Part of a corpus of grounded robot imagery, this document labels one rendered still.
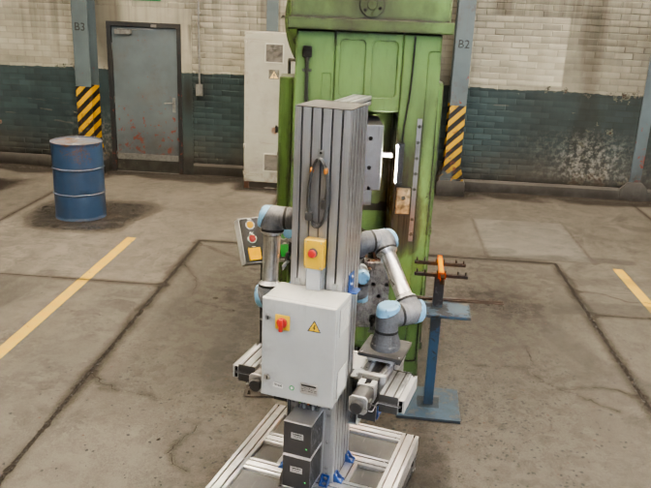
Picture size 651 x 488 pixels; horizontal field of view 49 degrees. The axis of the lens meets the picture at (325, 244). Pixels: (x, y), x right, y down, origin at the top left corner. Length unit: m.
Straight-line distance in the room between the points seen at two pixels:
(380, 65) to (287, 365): 2.08
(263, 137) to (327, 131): 6.91
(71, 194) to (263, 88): 2.93
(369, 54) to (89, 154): 4.71
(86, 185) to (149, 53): 2.94
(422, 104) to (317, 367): 2.03
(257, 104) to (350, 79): 5.45
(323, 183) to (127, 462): 2.02
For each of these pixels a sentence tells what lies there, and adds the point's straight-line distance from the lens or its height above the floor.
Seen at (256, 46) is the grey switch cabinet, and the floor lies 1.91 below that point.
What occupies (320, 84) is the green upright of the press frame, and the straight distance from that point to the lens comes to 4.49.
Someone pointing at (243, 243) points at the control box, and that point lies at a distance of 4.32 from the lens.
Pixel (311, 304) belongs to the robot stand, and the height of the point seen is 1.23.
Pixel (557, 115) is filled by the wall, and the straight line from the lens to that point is 10.64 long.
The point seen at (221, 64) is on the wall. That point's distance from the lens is 10.57.
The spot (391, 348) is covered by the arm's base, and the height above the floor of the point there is 0.84.
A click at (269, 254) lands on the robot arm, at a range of 3.66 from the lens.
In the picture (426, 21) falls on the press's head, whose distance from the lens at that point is 4.47.
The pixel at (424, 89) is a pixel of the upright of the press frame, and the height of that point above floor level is 1.97.
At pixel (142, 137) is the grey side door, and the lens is 11.05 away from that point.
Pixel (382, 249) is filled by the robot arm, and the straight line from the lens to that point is 3.73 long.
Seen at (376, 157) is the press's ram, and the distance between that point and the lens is 4.43.
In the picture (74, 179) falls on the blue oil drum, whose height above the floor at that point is 0.49.
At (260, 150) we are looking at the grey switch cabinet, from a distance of 9.97.
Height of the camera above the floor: 2.41
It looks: 18 degrees down
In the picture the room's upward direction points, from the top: 2 degrees clockwise
